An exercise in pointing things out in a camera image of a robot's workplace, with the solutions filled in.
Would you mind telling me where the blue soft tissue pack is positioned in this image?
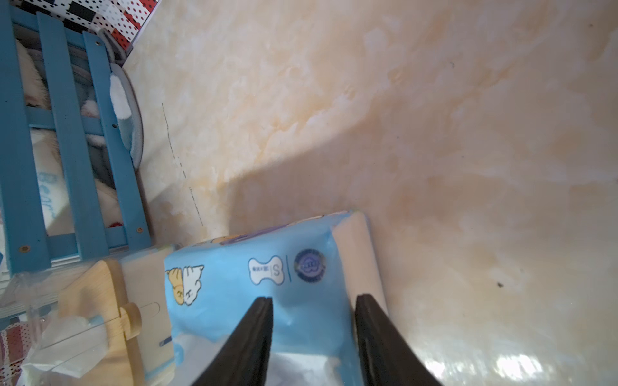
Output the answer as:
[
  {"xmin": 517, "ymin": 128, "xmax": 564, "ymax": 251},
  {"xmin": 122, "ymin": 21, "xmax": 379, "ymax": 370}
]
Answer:
[{"xmin": 17, "ymin": 316, "xmax": 109, "ymax": 385}]

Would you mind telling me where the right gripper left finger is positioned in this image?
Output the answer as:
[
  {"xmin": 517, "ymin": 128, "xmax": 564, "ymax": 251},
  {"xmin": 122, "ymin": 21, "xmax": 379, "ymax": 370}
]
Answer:
[{"xmin": 193, "ymin": 297, "xmax": 274, "ymax": 386}]

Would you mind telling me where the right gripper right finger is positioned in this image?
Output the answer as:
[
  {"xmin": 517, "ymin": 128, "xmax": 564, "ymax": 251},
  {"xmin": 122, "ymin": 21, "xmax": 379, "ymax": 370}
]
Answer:
[{"xmin": 355, "ymin": 294, "xmax": 440, "ymax": 386}]

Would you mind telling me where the clear plastic tissue box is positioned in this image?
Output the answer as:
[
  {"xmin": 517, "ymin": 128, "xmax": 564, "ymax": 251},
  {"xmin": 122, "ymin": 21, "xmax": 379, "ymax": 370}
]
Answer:
[{"xmin": 1, "ymin": 244, "xmax": 175, "ymax": 385}]

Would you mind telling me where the blue white toy crib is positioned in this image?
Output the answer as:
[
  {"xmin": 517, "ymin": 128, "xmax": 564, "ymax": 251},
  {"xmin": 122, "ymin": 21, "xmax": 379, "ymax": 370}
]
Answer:
[{"xmin": 1, "ymin": 2, "xmax": 151, "ymax": 274}]

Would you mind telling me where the blue tissue pack with sheet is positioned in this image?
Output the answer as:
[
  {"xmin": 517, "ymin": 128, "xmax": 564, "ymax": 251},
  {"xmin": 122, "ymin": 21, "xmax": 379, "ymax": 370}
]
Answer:
[{"xmin": 164, "ymin": 211, "xmax": 386, "ymax": 385}]

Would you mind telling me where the bamboo slotted lid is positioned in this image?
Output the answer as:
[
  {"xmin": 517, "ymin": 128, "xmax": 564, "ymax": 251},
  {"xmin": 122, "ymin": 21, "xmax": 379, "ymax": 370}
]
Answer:
[{"xmin": 58, "ymin": 258, "xmax": 146, "ymax": 385}]

